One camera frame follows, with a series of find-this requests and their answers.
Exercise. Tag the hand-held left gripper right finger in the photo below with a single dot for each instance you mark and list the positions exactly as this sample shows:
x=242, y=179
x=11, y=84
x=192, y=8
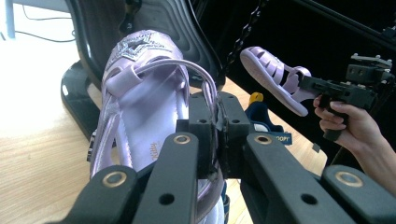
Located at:
x=232, y=140

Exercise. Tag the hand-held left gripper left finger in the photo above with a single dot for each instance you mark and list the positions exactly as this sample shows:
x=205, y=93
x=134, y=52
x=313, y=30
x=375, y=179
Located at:
x=205, y=140

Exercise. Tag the navy and white sneaker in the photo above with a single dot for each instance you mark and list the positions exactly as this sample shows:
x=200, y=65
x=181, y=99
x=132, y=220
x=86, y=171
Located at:
x=264, y=116

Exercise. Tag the purple sandal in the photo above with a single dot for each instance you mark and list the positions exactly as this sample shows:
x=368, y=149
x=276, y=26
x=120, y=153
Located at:
x=267, y=74
x=146, y=118

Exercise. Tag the red and black shoe rack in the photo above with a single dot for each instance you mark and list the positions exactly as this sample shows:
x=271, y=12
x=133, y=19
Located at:
x=174, y=25

